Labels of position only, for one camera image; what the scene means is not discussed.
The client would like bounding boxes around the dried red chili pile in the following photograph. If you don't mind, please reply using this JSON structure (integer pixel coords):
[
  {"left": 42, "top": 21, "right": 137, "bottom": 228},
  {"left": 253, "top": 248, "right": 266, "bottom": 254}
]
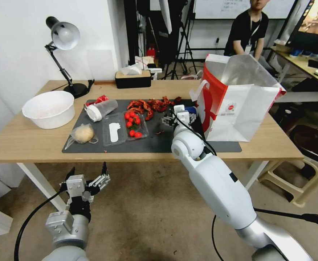
[{"left": 126, "top": 95, "right": 183, "bottom": 122}]

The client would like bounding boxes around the red crumpled wrapper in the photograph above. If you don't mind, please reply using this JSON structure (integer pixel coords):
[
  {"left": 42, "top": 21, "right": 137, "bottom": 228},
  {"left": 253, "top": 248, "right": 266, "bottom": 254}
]
[{"left": 90, "top": 94, "right": 111, "bottom": 105}]

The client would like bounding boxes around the clear disposable takeout box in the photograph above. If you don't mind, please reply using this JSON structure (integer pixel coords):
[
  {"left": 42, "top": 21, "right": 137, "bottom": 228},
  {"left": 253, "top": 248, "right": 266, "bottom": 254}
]
[{"left": 102, "top": 111, "right": 150, "bottom": 148}]

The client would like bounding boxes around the black desk lamp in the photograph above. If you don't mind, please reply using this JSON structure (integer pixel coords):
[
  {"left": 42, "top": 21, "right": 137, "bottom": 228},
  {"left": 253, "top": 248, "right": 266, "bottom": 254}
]
[{"left": 44, "top": 16, "right": 89, "bottom": 99}]

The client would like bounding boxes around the white flat plastic piece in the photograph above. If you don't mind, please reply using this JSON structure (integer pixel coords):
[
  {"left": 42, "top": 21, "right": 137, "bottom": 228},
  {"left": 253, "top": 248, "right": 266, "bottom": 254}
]
[{"left": 108, "top": 123, "right": 122, "bottom": 143}]

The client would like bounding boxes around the black round stool seat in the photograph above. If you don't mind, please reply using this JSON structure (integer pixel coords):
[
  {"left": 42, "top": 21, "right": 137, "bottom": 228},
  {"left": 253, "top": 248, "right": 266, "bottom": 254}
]
[{"left": 288, "top": 124, "right": 318, "bottom": 167}]

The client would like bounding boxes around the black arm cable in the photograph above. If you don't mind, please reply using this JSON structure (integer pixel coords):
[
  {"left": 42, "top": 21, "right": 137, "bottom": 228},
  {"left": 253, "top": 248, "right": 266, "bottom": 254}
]
[
  {"left": 14, "top": 190, "right": 70, "bottom": 261},
  {"left": 169, "top": 107, "right": 217, "bottom": 156}
]

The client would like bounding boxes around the black tissue box wooden lid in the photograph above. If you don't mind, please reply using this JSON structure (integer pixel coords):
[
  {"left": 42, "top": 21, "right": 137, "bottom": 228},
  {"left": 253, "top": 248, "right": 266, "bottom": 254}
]
[{"left": 114, "top": 70, "right": 152, "bottom": 90}]

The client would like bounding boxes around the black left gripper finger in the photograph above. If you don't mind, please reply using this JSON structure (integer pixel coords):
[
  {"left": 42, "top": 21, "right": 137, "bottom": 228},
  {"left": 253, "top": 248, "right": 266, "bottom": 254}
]
[
  {"left": 60, "top": 166, "right": 76, "bottom": 191},
  {"left": 87, "top": 162, "right": 112, "bottom": 195}
]

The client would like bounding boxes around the white tissue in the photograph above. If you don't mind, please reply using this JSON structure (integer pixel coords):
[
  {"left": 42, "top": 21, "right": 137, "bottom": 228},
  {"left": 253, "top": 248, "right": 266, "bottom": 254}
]
[{"left": 119, "top": 64, "right": 143, "bottom": 76}]

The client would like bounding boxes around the black stand leg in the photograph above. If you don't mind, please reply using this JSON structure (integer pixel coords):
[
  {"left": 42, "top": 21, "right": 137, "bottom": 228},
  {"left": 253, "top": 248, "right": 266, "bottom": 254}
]
[{"left": 252, "top": 207, "right": 318, "bottom": 237}]

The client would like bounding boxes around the white and red delivery bag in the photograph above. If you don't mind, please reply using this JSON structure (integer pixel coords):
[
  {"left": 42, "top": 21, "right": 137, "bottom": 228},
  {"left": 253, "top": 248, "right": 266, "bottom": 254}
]
[{"left": 189, "top": 53, "right": 287, "bottom": 143}]

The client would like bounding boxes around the white wall board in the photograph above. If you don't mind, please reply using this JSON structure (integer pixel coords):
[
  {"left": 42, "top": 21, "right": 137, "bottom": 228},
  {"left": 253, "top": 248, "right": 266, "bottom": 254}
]
[{"left": 192, "top": 0, "right": 297, "bottom": 20}]

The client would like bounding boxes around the large display screen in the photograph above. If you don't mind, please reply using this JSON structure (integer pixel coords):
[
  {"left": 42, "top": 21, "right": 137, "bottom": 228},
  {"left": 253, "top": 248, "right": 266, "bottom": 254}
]
[{"left": 285, "top": 0, "right": 318, "bottom": 51}]

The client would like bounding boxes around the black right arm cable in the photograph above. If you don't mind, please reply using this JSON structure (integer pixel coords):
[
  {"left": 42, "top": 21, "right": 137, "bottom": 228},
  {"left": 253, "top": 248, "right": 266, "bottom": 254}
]
[{"left": 169, "top": 107, "right": 217, "bottom": 156}]

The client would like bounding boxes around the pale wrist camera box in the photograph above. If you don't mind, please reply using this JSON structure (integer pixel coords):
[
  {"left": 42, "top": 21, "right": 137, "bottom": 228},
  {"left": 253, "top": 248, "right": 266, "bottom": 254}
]
[
  {"left": 66, "top": 175, "right": 87, "bottom": 195},
  {"left": 174, "top": 105, "right": 190, "bottom": 123}
]

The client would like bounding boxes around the person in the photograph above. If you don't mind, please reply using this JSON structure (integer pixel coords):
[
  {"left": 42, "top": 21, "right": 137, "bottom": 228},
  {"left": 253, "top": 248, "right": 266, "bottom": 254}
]
[{"left": 224, "top": 0, "right": 281, "bottom": 78}]

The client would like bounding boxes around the clear jar with white lid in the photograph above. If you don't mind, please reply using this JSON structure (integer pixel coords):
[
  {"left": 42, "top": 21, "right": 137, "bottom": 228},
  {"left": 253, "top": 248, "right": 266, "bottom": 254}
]
[{"left": 83, "top": 99, "right": 119, "bottom": 122}]

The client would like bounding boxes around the beige plastic stool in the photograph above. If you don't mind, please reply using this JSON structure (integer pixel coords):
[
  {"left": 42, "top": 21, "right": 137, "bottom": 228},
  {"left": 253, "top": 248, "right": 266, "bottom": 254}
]
[{"left": 258, "top": 157, "right": 318, "bottom": 206}]

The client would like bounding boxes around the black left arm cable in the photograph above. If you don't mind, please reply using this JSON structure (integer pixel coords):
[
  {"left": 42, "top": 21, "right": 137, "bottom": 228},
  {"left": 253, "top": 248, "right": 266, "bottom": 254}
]
[{"left": 14, "top": 190, "right": 70, "bottom": 261}]

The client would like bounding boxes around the pale wooden side desk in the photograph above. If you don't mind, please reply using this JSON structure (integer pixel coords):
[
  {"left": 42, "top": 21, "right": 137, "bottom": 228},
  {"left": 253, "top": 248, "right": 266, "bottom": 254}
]
[{"left": 270, "top": 46, "right": 318, "bottom": 84}]

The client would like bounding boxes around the dark grey table mat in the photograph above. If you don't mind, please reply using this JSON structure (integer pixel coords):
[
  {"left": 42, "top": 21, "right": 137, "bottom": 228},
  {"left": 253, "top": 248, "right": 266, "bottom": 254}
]
[{"left": 62, "top": 99, "right": 243, "bottom": 154}]

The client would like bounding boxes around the black tripod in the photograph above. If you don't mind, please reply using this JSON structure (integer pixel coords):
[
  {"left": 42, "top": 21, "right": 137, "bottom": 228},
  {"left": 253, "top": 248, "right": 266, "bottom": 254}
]
[{"left": 163, "top": 0, "right": 201, "bottom": 80}]

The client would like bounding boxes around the white plastic bowl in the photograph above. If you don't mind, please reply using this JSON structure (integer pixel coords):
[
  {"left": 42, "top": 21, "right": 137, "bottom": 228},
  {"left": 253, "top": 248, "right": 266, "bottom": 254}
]
[{"left": 21, "top": 91, "right": 76, "bottom": 130}]

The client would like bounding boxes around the dough ball in plastic bag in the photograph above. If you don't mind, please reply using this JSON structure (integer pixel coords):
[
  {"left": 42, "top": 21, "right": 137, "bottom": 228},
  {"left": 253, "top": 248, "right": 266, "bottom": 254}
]
[{"left": 64, "top": 123, "right": 99, "bottom": 150}]

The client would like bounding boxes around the wooden table with white legs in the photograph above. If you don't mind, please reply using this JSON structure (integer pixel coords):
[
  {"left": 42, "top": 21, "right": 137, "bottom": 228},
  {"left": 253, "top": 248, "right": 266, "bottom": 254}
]
[{"left": 0, "top": 80, "right": 304, "bottom": 213}]

